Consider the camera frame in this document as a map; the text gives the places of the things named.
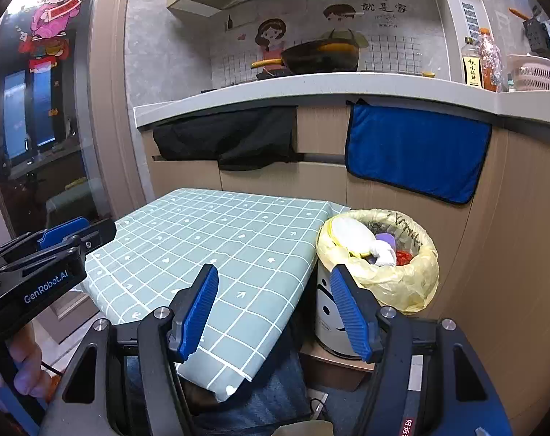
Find festive door sticker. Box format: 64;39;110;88
18;0;98;76

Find glass door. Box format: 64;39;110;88
0;0;117;237

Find dark sauce bottle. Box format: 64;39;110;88
461;36;485;88

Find orange-capped plastic bottle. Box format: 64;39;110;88
478;27;505;92

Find white trash bin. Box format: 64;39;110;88
315;266;376;359

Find blue towel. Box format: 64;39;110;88
344;98;493;205

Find brown wooden platform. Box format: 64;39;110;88
300;340;376;391

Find black wok yellow handle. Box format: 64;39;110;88
251;40;362;76

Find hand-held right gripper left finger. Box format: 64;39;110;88
39;262;220;436

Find grey stone kitchen countertop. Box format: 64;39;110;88
133;70;550;132

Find person's left hand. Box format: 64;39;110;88
7;322;51;399

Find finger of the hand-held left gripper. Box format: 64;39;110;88
0;219;118;279
0;218;91;270

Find white tissue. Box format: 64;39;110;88
369;240;397;268

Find black utensil holder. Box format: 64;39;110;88
522;16;550;57

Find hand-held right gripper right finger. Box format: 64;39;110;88
330;263;514;436

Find white vent panel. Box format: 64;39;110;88
432;0;482;85

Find pink dish basket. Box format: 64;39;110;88
506;53;550;92

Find black cloth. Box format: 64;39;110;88
152;106;303;172

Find cartoon couple wall sticker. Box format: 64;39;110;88
209;0;448;87

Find green checked tablecloth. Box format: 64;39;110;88
85;188;351;403

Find person's blue jeans leg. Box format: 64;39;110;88
125;350;313;436

